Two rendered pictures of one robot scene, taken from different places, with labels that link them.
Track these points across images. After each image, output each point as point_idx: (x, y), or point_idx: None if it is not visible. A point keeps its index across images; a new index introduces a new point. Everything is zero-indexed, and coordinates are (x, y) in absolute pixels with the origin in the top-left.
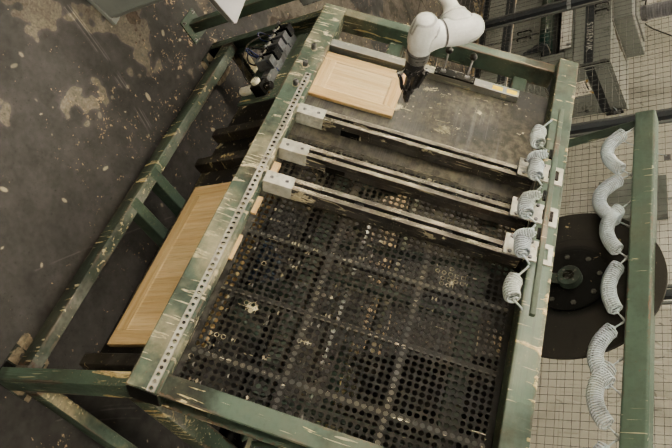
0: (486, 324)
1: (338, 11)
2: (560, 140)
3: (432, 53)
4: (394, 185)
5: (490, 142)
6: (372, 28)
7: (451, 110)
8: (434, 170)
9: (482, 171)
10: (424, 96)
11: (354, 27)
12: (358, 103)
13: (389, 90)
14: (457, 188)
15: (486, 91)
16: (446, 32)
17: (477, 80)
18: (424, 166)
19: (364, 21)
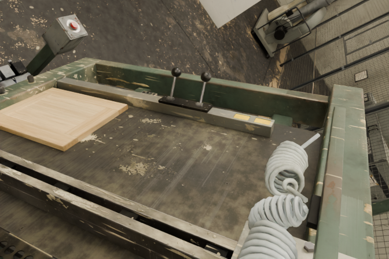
0: None
1: (91, 61)
2: (349, 187)
3: (179, 95)
4: None
5: (210, 191)
6: (120, 74)
7: (165, 143)
8: (65, 243)
9: (157, 252)
10: (136, 127)
11: (106, 76)
12: (30, 130)
13: (88, 118)
14: None
15: (226, 122)
16: None
17: (214, 109)
18: (51, 232)
19: (112, 67)
